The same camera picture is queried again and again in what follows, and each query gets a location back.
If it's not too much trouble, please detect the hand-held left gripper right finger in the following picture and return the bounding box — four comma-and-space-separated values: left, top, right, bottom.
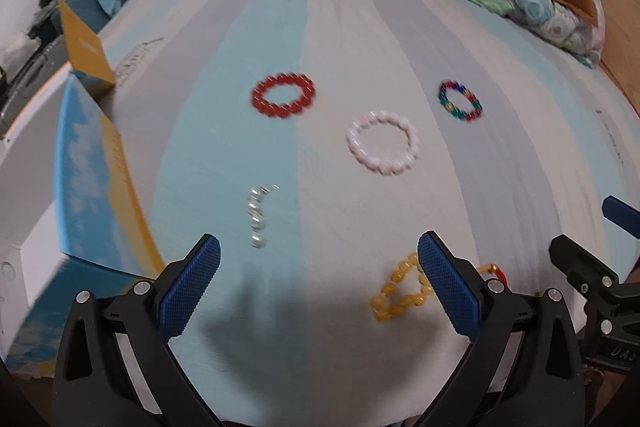
416, 231, 587, 427

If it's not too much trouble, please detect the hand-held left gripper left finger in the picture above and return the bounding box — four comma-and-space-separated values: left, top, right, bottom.
52, 233, 223, 427

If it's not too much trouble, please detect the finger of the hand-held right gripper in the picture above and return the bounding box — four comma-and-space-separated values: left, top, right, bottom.
601, 196, 640, 240
548, 234, 623, 303

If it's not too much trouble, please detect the yellow bead bracelet red cord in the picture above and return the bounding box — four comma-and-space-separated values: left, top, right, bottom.
370, 252, 508, 323

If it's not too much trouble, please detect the white pearl bracelet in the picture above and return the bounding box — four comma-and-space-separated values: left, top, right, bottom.
244, 183, 280, 251

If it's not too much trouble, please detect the white cardboard box blue print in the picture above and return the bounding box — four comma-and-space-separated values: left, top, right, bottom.
0, 0, 168, 380

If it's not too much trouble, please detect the pink bead bracelet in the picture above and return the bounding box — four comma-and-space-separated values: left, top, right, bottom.
346, 109, 420, 176

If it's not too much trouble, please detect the grey suitcase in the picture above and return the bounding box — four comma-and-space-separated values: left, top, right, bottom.
0, 34, 68, 132

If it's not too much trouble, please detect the striped bed sheet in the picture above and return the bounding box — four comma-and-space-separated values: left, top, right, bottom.
0, 0, 640, 427

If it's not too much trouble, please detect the blue suitcase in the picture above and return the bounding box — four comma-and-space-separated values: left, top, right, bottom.
75, 0, 123, 32

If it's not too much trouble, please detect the multicolour bead bracelet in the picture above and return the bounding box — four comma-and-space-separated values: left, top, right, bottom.
437, 79, 484, 124

